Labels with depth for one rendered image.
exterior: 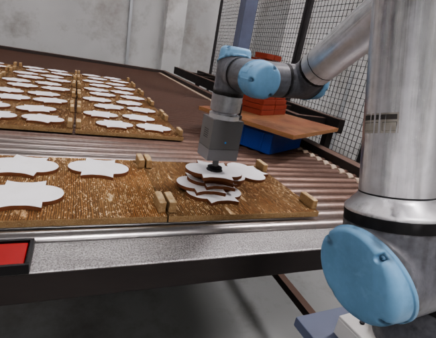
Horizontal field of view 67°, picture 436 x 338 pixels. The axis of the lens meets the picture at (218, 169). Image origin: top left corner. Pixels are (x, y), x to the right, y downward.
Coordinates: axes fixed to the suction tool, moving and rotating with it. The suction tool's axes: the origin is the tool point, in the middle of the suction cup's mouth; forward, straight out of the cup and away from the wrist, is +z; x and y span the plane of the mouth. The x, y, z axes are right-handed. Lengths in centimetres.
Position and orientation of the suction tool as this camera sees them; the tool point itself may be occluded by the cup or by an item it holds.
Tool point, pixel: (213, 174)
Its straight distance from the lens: 86.8
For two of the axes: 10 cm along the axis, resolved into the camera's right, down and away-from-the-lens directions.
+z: -1.7, 9.3, 3.2
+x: 4.3, 3.6, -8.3
